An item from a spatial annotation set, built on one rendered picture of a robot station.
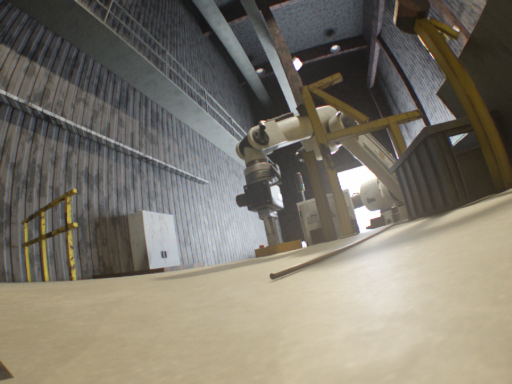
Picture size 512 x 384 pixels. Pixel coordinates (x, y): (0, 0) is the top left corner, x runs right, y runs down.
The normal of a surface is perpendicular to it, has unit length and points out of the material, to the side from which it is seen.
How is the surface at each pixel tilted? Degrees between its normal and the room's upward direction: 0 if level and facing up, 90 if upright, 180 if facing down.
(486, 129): 90
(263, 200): 90
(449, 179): 90
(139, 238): 90
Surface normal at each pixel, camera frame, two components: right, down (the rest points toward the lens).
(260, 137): 0.50, -0.31
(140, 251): -0.32, -0.17
